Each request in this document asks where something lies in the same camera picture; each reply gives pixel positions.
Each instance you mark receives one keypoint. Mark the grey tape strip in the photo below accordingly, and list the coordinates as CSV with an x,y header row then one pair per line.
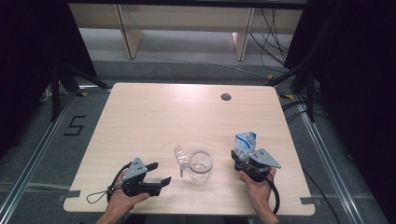
x,y
307,200
73,194

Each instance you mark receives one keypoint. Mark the black curtain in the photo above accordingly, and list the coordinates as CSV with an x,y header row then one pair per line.
x,y
358,77
31,62

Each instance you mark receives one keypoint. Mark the person's right hand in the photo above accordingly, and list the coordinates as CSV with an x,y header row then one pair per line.
x,y
260,191

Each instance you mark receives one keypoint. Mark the clear glass mug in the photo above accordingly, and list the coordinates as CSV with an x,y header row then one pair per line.
x,y
200,174

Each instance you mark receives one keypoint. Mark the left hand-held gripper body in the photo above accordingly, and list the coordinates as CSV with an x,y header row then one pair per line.
x,y
135,169

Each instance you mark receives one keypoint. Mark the aluminium floor rail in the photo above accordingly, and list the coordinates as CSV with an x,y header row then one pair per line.
x,y
37,155
327,161

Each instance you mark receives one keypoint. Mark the yellow black tape piece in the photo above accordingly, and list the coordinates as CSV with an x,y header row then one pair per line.
x,y
82,94
287,96

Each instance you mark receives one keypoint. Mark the beige wooden desk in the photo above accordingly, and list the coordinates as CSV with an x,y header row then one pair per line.
x,y
130,37

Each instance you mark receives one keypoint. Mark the person's left hand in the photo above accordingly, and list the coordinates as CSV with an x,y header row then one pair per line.
x,y
120,203

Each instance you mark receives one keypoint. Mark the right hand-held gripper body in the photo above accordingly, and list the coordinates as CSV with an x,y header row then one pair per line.
x,y
264,159

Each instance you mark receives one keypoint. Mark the white and blue milk pouch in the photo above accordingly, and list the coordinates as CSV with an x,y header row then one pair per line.
x,y
244,144

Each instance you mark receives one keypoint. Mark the black metal stand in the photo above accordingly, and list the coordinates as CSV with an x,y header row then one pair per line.
x,y
55,93
309,93

